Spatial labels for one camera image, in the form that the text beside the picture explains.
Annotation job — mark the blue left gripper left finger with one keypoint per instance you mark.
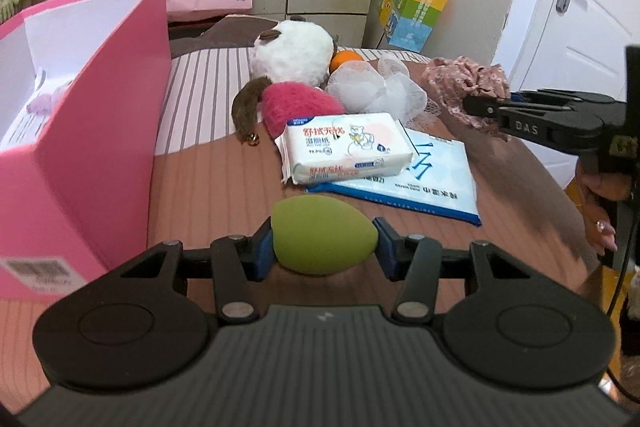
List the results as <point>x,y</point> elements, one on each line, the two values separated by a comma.
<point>263,250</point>

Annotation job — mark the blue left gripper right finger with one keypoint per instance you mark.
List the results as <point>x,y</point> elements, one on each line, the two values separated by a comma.
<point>390,251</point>

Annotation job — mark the green makeup sponge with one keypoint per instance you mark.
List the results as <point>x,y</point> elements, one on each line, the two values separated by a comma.
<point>320,235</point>

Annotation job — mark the white wet wipes pack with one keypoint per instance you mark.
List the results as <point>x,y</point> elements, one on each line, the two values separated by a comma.
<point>342,147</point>

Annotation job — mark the pink floral fabric cap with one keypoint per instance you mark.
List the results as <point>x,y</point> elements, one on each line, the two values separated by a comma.
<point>449,82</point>

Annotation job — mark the white mesh bath pouf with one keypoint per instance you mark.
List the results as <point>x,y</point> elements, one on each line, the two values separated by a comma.
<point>385,88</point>

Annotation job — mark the purple plush headband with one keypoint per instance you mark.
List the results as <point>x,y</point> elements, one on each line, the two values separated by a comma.
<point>48,92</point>

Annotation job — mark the right hand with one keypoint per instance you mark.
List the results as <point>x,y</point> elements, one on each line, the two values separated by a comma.
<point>593,189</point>

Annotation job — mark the blue tissue pack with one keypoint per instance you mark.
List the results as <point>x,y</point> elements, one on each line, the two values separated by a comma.
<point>438,181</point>

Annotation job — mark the white door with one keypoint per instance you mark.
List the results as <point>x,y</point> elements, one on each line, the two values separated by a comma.
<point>568,44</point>

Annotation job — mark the magenta fluffy plush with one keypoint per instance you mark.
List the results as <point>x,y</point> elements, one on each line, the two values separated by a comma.
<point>278,103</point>

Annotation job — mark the striped bed sheet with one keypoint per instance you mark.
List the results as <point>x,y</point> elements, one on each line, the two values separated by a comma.
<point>202,86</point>

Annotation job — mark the orange makeup sponge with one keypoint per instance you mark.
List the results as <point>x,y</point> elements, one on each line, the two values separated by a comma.
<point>342,57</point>

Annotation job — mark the white plush panda toy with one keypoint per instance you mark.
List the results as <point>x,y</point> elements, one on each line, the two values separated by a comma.
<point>293,50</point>

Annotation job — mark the brown pillow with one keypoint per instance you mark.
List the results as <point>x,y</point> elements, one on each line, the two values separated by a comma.
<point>232,31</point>

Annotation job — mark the pink storage box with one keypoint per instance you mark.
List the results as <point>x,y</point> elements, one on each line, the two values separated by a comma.
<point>75,185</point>

